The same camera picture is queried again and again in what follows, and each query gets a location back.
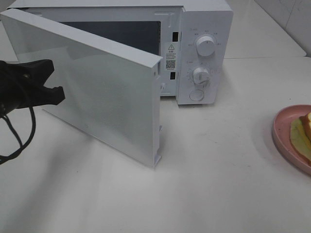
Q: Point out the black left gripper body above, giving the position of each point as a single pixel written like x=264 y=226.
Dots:
x=16 y=90

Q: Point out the white microwave oven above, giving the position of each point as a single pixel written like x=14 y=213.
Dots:
x=142 y=28

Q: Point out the white microwave knob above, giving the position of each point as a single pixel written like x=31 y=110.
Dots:
x=200 y=76
x=205 y=45

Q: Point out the white bread sandwich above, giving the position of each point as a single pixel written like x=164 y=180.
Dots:
x=300 y=136

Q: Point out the white warning sticker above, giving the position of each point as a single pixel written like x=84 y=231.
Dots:
x=171 y=56

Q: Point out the white microwave door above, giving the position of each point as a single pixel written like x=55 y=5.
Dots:
x=112 y=90

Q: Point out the round door release button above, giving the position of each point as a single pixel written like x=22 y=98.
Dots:
x=196 y=95

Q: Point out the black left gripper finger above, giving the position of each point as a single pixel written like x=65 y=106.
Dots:
x=49 y=96
x=38 y=71

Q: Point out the pink round plate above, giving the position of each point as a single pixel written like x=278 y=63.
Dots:
x=281 y=135

